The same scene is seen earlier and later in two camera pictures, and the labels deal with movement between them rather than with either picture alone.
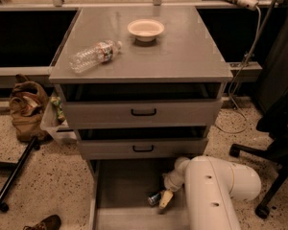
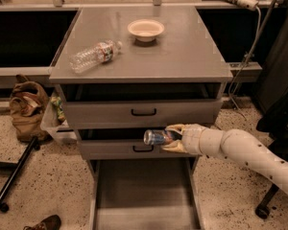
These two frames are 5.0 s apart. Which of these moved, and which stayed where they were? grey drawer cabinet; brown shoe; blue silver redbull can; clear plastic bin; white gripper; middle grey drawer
Moved: blue silver redbull can; white gripper
Stayed: brown shoe; clear plastic bin; middle grey drawer; grey drawer cabinet
